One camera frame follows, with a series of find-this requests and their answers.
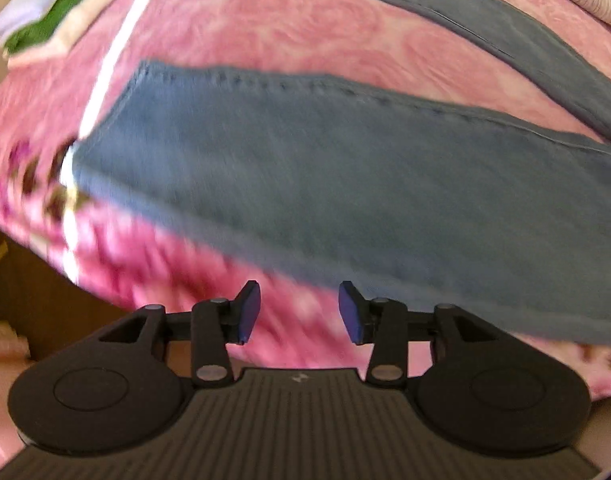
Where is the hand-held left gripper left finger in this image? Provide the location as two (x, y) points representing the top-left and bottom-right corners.
(99, 280), (262, 389)

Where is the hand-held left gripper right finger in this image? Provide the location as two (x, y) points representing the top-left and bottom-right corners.
(338, 280), (506, 387)

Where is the pink floral blanket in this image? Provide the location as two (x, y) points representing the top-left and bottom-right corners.
(0, 0), (611, 403)

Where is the cream folded towel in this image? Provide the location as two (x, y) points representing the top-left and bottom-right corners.
(8, 0), (156, 69)

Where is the green folded towel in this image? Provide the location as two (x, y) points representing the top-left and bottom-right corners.
(2, 0), (138, 57)

